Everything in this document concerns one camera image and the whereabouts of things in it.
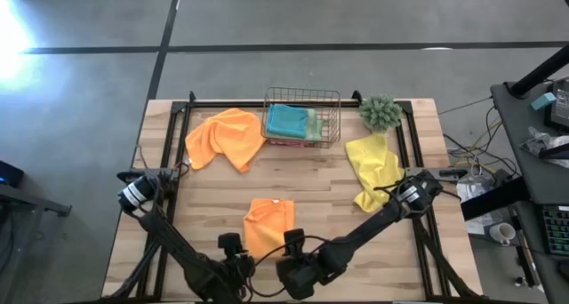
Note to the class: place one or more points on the sage green microfiber towel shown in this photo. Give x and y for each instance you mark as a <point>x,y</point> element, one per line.
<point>315,126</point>

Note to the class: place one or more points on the white plastic bag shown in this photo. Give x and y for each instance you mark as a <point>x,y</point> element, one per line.
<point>471,190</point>

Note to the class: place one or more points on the yellow microfiber towel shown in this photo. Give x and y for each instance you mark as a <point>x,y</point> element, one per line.
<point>373,166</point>

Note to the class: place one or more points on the black desk crossbar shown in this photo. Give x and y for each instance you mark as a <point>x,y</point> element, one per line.
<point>489,202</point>

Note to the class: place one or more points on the artificial green plant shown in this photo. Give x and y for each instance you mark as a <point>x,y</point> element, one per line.
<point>380,113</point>

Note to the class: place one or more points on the black aluminium table frame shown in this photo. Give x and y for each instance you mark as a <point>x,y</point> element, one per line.
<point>222,104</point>

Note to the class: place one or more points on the pink microfiber towel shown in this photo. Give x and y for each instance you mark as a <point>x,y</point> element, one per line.
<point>289,142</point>

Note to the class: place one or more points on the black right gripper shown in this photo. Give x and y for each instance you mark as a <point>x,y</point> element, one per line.
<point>302,273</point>

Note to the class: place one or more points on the black round pole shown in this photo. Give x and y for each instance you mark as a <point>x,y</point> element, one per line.
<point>540,70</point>

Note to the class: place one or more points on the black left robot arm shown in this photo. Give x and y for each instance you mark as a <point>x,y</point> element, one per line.
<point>173,246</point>

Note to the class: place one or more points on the teal microfiber towel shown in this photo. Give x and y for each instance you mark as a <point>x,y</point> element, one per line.
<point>286,119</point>

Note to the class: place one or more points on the crumpled clear plastic wrap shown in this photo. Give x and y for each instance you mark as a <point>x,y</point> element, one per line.
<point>540,139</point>

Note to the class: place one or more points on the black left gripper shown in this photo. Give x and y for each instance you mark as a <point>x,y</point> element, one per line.
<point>226,277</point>

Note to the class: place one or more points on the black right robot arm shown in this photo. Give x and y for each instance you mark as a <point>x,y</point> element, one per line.
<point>373,224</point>

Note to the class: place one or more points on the grey metal stand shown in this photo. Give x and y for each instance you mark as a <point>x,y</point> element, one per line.
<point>26,199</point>

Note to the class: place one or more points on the white mug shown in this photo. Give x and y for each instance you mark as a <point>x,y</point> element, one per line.
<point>502,233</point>

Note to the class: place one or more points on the backlit keyboard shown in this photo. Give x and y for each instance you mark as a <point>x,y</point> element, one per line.
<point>558,230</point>

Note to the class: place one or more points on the grey desk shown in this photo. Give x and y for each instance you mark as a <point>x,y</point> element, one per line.
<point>542,184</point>

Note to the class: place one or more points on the orange microfiber towel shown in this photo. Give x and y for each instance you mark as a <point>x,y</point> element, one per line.
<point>266,224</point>
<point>226,135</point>

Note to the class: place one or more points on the black device on desk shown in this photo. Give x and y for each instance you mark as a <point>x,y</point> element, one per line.
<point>561,104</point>

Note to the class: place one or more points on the small teal box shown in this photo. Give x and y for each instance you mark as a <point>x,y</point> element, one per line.
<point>543,101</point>

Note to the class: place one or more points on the black box with blue light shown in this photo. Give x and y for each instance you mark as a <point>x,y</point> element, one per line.
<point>11,173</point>

